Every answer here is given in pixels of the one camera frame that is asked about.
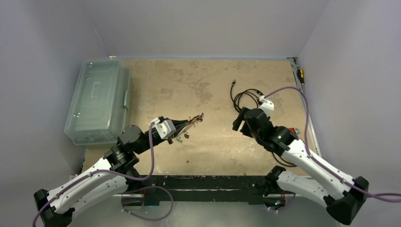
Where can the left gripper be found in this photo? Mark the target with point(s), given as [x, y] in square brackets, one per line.
[178, 125]

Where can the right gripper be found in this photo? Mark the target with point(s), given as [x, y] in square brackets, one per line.
[241, 122]

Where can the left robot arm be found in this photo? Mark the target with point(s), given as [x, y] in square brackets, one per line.
[112, 174]

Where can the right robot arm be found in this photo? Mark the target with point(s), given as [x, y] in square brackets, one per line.
[338, 192]

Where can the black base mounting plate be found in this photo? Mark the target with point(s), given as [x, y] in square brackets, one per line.
[252, 189]

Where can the translucent green storage box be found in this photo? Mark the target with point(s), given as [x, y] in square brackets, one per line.
[100, 103]

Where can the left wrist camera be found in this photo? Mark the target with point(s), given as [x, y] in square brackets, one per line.
[161, 126]

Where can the red handled adjustable wrench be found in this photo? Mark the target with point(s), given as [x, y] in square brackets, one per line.
[295, 130]

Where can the yellow handled screwdriver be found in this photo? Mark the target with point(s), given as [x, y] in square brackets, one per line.
[300, 75]

